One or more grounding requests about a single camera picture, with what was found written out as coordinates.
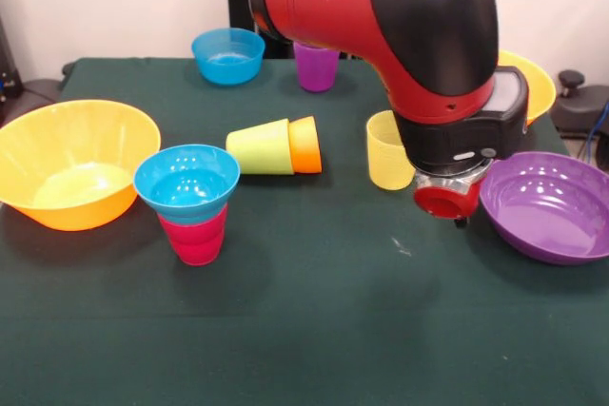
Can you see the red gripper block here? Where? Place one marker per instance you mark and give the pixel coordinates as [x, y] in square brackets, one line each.
[442, 204]

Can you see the purple bowl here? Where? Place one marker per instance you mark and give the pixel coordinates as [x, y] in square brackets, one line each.
[547, 220]

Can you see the orange cup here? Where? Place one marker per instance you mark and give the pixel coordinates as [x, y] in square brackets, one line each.
[307, 149]

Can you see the purple cup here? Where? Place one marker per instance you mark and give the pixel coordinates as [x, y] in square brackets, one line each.
[316, 73]

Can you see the green cup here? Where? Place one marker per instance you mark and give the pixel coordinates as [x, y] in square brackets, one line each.
[257, 149]

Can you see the red cup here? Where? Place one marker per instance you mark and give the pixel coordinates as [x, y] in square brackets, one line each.
[195, 244]

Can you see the light blue opaque bowl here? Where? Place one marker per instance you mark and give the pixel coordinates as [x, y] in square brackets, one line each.
[185, 182]

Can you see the translucent blue bowl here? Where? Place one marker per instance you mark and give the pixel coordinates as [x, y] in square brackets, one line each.
[228, 68]

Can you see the large orange bowl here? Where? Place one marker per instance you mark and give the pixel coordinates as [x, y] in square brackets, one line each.
[540, 87]
[28, 159]

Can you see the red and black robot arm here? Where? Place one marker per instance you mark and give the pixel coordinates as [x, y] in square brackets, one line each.
[380, 21]

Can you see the yellow cup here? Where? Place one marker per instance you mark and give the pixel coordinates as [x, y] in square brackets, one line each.
[385, 163]

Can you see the dark green tablecloth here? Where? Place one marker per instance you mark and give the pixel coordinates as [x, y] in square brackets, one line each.
[285, 306]

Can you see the black equipment rack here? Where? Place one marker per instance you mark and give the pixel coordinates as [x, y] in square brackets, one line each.
[9, 68]

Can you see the black clamp mount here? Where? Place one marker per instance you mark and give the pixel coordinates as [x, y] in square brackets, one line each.
[585, 106]

